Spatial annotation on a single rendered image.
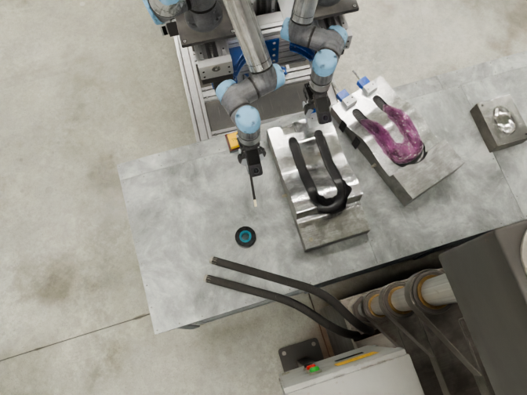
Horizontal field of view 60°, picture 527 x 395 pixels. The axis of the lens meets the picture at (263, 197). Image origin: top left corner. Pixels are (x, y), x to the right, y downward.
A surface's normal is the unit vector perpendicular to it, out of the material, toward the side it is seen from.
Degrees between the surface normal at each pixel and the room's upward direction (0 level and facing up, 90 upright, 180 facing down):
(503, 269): 90
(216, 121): 0
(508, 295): 90
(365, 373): 0
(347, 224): 0
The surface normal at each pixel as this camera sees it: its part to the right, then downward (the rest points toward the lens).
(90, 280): 0.00, -0.29
